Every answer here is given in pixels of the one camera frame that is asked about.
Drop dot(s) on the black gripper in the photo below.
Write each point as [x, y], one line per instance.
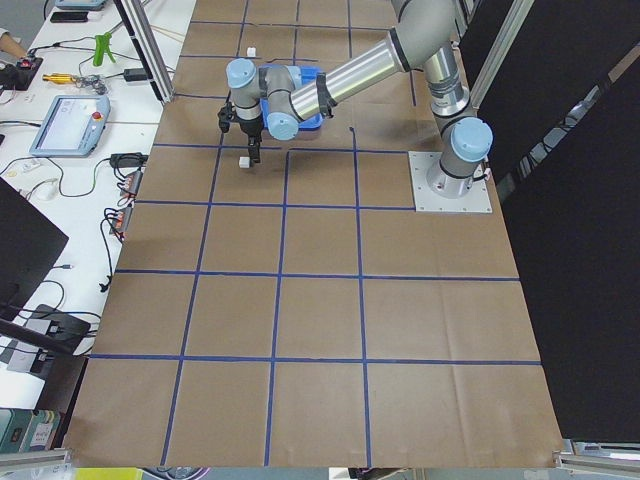
[248, 128]

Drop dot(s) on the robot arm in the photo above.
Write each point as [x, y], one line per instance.
[270, 98]

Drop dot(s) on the blue plastic tray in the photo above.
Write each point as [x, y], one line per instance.
[301, 76]

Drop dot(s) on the black power adapter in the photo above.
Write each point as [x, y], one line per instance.
[135, 75]

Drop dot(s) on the green clamp tool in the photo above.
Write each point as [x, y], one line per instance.
[102, 49]

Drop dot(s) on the teach pendant tablet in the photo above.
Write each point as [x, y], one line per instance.
[72, 127]

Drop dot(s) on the black monitor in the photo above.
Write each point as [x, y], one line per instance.
[30, 246]

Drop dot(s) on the aluminium frame post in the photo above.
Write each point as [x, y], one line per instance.
[141, 35]

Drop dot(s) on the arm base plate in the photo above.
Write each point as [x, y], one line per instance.
[436, 192]

